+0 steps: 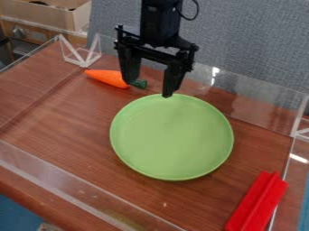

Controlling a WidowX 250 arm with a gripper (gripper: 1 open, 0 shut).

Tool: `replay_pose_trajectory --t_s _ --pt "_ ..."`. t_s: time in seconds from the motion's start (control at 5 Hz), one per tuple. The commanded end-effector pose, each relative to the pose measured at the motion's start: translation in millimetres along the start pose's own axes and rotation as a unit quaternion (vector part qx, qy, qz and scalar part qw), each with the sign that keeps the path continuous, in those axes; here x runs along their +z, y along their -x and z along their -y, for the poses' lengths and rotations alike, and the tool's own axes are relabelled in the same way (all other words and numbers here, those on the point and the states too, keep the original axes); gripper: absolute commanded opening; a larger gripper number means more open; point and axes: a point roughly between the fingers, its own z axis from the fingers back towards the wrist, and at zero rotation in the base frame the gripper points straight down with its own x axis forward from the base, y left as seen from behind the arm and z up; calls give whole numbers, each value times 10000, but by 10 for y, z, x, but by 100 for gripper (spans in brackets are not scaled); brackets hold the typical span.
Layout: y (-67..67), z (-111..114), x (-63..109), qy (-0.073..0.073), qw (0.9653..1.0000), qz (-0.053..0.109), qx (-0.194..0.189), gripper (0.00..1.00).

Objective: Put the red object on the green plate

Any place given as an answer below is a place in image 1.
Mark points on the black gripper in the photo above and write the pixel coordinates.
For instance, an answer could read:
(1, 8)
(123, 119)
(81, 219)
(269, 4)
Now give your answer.
(174, 52)

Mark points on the red plastic block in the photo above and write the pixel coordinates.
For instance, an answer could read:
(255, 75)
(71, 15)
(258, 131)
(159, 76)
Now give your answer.
(259, 201)

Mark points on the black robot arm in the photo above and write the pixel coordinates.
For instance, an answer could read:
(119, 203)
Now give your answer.
(160, 18)

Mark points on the green plate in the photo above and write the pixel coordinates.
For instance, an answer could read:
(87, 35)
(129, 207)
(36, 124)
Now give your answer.
(171, 138)

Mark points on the orange toy carrot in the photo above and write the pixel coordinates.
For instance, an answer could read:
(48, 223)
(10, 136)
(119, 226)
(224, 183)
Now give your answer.
(111, 77)

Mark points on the cardboard box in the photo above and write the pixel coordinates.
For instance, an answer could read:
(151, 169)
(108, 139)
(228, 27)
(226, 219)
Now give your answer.
(63, 14)

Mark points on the clear acrylic corner bracket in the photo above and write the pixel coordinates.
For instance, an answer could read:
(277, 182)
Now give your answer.
(80, 56)

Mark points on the clear acrylic tray wall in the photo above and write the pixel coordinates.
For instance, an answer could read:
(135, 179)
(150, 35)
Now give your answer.
(61, 173)

